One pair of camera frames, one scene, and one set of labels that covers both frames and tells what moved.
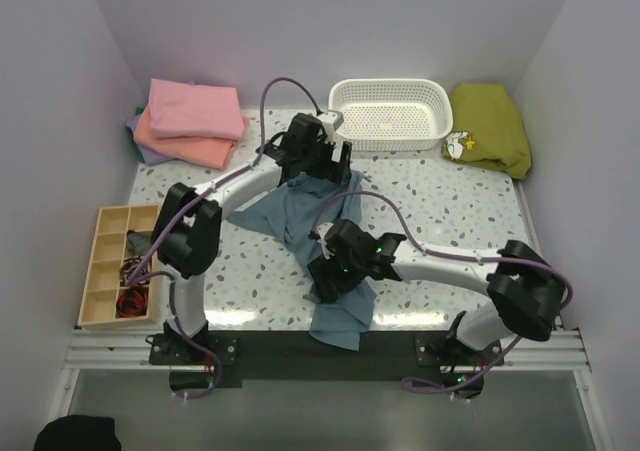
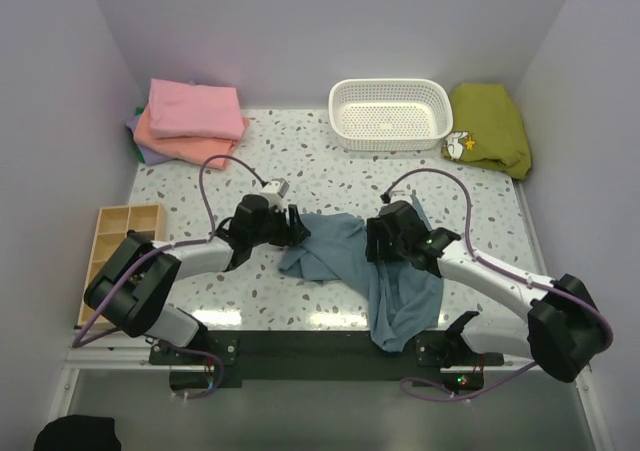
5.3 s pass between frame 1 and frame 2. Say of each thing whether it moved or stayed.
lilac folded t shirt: stayed
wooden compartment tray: stayed
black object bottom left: stayed
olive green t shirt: stayed
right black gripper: moved
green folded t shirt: stayed
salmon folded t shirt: stayed
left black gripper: moved
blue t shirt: moved
